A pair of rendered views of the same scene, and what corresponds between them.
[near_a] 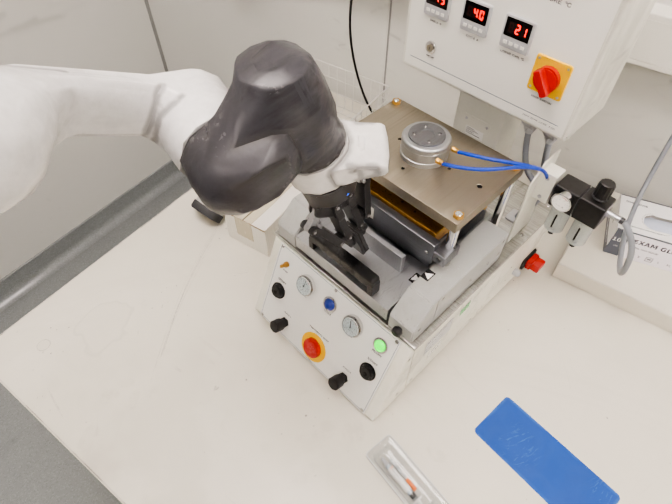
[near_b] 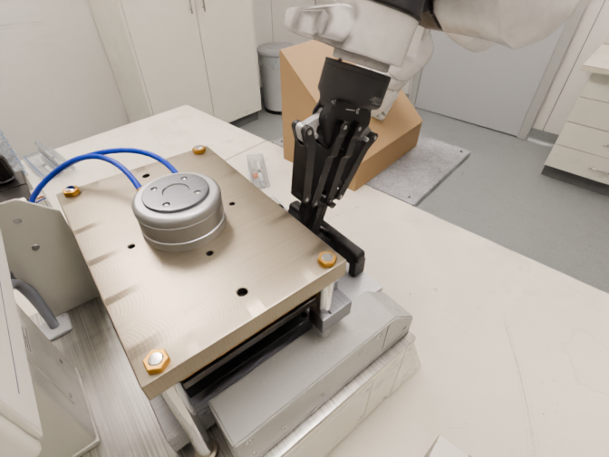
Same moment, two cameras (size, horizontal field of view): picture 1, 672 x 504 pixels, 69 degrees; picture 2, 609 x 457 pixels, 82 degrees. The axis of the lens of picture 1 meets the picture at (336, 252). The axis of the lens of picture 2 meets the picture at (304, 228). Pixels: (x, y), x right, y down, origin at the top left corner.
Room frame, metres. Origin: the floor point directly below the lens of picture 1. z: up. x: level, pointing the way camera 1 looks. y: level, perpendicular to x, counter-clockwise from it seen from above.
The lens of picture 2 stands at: (0.87, 0.00, 1.33)
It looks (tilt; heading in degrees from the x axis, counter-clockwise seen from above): 41 degrees down; 186
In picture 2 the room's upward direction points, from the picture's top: straight up
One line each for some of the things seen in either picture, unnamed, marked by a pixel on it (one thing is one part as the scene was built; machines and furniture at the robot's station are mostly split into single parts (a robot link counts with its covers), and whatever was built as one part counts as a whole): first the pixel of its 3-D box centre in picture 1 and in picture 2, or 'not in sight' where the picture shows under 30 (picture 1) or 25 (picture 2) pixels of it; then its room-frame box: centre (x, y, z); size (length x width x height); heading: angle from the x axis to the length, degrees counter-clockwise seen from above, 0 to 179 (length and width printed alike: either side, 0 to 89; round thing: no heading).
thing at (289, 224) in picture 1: (334, 195); (325, 361); (0.68, 0.00, 0.96); 0.25 x 0.05 x 0.07; 134
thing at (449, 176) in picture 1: (442, 162); (153, 245); (0.64, -0.18, 1.08); 0.31 x 0.24 x 0.13; 44
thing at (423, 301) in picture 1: (447, 280); not in sight; (0.48, -0.19, 0.96); 0.26 x 0.05 x 0.07; 134
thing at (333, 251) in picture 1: (343, 260); (323, 235); (0.50, -0.01, 0.99); 0.15 x 0.02 x 0.04; 44
